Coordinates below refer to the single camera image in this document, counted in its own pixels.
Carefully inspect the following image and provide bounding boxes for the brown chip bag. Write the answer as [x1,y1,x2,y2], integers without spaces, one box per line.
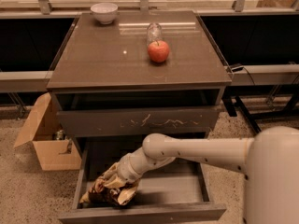
[78,161,140,207]

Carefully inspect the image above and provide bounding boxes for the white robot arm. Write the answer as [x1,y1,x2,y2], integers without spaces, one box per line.
[117,126,299,224]

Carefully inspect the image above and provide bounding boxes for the open middle drawer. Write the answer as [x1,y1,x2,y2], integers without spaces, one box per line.
[59,135,226,224]

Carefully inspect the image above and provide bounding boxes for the closed top drawer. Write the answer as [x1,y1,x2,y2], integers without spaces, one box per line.
[57,107,219,137]

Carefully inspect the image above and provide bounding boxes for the grey drawer cabinet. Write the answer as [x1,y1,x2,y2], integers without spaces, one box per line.
[46,10,233,224]

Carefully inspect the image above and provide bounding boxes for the open cardboard box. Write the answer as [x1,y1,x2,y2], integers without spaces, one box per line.
[14,93,81,171]

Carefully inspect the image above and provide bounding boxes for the metal can in box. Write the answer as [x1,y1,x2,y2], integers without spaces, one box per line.
[52,130,65,140]

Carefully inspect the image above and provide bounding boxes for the red apple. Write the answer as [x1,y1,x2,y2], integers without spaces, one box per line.
[148,40,170,63]

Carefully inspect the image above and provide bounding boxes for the black metal stand legs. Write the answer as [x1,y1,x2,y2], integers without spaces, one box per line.
[222,91,299,133]

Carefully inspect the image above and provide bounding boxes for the clear glass jar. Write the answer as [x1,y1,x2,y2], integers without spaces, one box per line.
[147,22,163,45]

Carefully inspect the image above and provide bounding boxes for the white ceramic bowl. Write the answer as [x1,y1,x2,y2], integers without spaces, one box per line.
[91,3,118,24]

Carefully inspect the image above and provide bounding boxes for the black cable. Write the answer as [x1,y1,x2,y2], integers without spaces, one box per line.
[226,63,257,86]

